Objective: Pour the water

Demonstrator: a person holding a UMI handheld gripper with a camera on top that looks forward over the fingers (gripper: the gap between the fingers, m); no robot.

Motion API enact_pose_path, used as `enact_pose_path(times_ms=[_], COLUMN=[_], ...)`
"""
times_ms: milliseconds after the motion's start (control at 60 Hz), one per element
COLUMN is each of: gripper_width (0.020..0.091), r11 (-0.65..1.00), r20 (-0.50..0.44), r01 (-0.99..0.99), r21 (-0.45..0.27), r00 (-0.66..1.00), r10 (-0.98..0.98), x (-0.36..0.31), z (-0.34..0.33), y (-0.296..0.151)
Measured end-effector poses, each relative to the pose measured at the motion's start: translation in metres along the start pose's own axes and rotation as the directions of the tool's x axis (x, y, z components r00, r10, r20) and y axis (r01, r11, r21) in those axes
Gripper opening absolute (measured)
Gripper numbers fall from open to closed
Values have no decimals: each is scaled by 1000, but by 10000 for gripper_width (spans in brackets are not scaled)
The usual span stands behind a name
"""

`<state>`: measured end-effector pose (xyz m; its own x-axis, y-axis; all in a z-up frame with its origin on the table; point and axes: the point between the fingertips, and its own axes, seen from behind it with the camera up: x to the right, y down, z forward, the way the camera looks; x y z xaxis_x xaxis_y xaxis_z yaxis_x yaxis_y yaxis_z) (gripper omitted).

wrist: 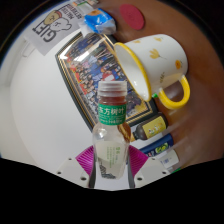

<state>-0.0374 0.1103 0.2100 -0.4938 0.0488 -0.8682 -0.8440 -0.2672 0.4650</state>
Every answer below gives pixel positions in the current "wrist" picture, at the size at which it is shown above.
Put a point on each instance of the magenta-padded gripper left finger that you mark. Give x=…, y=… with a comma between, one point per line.
x=71, y=170

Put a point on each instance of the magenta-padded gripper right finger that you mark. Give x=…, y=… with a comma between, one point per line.
x=148, y=170

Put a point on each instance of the clear plastic tea bottle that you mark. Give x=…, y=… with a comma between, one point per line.
x=111, y=133

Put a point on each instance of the small dark brown bottle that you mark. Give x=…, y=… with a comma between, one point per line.
x=150, y=128

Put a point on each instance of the framed group photo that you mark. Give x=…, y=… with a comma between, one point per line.
x=93, y=66

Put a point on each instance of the white mug with yellow rim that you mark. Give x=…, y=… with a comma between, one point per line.
x=156, y=63

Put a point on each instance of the blue and white snack packet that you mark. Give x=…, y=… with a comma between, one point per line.
x=99, y=20

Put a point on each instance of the flat round red coaster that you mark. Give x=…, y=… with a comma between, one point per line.
x=132, y=16

